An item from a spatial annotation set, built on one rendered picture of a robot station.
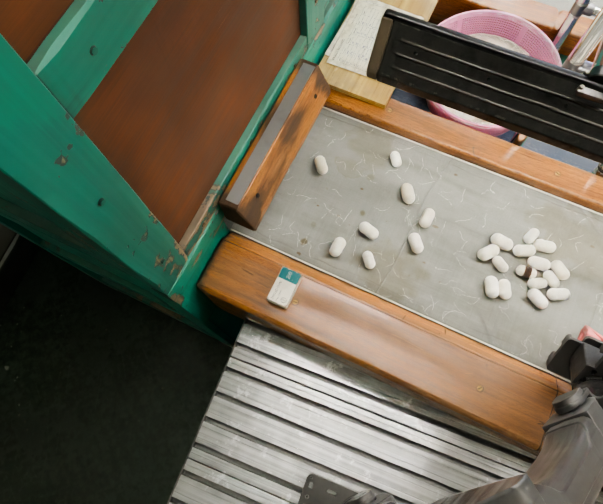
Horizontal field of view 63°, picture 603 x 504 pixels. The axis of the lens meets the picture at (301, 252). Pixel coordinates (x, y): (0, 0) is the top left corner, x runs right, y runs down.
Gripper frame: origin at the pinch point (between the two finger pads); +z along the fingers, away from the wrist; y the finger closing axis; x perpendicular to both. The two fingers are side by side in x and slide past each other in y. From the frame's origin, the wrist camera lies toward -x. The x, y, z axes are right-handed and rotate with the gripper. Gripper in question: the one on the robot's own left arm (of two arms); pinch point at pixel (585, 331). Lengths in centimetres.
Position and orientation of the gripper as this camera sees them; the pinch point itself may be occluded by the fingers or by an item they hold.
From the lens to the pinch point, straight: 90.6
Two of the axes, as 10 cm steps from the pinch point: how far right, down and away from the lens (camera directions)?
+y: -9.0, -4.0, 1.8
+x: -2.4, 7.9, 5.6
